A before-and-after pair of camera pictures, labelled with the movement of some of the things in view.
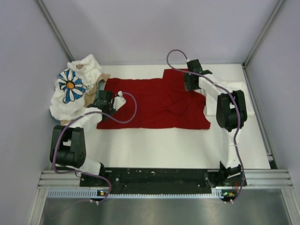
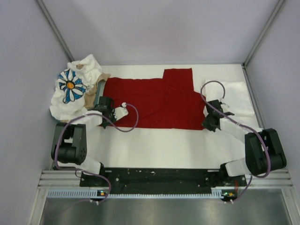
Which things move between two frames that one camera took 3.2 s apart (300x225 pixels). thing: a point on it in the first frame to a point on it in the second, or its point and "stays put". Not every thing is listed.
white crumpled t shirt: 88,69 stays put
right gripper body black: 188,84 to 206,123
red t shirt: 163,103 stays put
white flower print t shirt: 68,102 stays put
